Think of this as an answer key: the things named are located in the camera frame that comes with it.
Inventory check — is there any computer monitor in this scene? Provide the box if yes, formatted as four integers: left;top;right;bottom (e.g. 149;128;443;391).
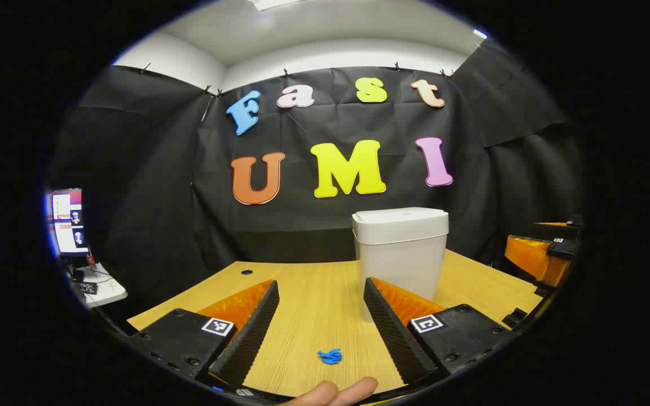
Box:
47;189;90;258

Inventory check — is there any white desktop garbage bin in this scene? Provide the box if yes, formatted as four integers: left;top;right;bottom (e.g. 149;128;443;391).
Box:
352;208;450;323

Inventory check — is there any wooden desktop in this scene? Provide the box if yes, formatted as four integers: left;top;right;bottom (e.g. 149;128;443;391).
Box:
128;249;546;404

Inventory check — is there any black backdrop cloth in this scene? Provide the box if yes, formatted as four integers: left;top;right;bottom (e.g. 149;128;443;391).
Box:
49;39;585;333

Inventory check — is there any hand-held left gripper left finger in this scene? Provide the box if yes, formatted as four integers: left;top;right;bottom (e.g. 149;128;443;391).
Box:
128;279;280;390

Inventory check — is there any white side table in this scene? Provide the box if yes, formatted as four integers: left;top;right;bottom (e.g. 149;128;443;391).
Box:
68;262;129;308

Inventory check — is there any ceiling light panel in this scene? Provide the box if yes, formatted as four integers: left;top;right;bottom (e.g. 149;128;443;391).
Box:
249;0;303;11

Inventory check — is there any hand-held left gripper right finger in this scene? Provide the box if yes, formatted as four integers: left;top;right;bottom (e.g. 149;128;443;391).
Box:
363;276;515;385

